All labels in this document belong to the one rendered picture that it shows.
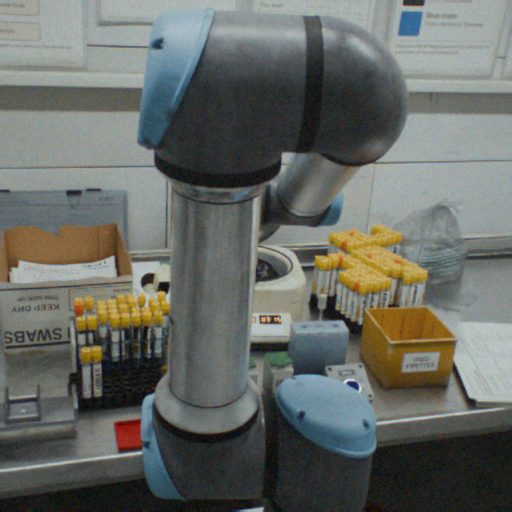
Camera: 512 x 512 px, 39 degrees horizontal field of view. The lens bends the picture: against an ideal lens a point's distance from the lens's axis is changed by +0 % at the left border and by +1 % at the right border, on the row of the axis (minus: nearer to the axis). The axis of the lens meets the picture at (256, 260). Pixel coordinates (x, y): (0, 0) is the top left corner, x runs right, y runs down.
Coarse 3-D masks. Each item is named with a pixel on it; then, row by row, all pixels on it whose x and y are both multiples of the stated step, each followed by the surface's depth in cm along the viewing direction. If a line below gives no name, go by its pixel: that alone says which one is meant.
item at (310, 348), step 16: (336, 320) 134; (304, 336) 129; (320, 336) 130; (336, 336) 130; (288, 352) 134; (304, 352) 130; (320, 352) 131; (336, 352) 132; (304, 368) 132; (320, 368) 132
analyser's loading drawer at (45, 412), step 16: (16, 400) 113; (32, 400) 114; (48, 400) 115; (64, 400) 115; (0, 416) 110; (16, 416) 111; (32, 416) 109; (48, 416) 111; (64, 416) 111; (0, 432) 109
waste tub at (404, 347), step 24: (384, 312) 140; (408, 312) 141; (432, 312) 140; (384, 336) 130; (408, 336) 144; (432, 336) 140; (456, 336) 131; (384, 360) 130; (408, 360) 130; (432, 360) 131; (384, 384) 131; (408, 384) 132; (432, 384) 133
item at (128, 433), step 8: (120, 424) 116; (128, 424) 117; (136, 424) 117; (120, 432) 115; (128, 432) 115; (136, 432) 115; (120, 440) 113; (128, 440) 113; (136, 440) 113; (120, 448) 110; (128, 448) 111; (136, 448) 111
